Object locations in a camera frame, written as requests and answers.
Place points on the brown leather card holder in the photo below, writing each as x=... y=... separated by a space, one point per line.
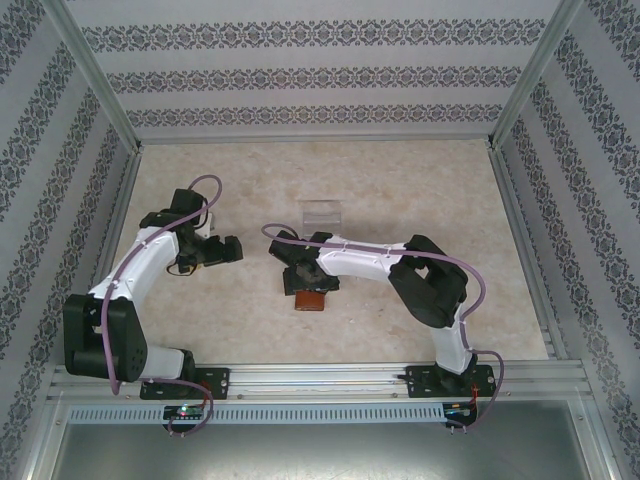
x=311 y=302

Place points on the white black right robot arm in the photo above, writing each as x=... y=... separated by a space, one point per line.
x=360 y=260

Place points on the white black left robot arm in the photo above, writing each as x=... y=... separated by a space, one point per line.
x=145 y=255

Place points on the clear plastic card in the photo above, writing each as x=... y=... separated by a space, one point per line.
x=322 y=215

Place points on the grey metal sheet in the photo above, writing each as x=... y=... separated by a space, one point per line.
x=320 y=450

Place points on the white left camera bracket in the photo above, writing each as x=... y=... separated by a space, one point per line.
x=207 y=224

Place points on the aluminium side rail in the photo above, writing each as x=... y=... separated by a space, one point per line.
x=121 y=210
x=514 y=210

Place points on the aluminium mounting rail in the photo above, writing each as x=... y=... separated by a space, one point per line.
x=310 y=382

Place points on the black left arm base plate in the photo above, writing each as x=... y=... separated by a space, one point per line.
x=220 y=382

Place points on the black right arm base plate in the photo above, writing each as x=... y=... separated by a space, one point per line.
x=420 y=382

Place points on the aluminium frame post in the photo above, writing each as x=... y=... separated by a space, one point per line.
x=537 y=75
x=95 y=75

